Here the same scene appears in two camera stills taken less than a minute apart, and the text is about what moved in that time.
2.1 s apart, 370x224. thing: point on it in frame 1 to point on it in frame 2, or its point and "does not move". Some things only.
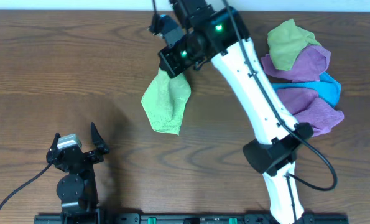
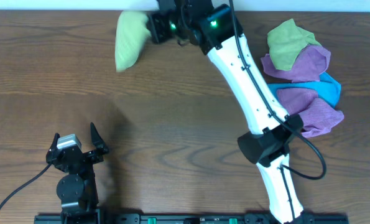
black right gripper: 168,63 to 158,24
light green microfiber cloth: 164,101 to 132,33
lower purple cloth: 306,106 does not move
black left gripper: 97,156 does not move
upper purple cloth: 312,61 does not move
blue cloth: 328,87 does not move
